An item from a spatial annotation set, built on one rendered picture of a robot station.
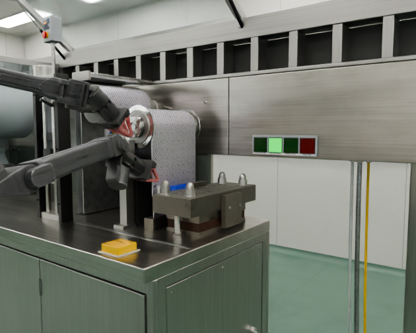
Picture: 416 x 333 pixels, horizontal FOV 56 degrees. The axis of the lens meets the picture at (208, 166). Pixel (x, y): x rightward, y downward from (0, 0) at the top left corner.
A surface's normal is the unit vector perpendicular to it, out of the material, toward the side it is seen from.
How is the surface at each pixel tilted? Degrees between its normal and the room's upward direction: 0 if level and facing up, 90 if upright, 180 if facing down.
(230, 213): 90
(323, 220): 90
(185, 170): 90
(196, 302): 90
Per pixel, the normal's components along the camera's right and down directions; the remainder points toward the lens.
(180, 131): 0.80, 0.05
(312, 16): -0.59, 0.07
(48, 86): 0.15, 0.19
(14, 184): 0.95, -0.11
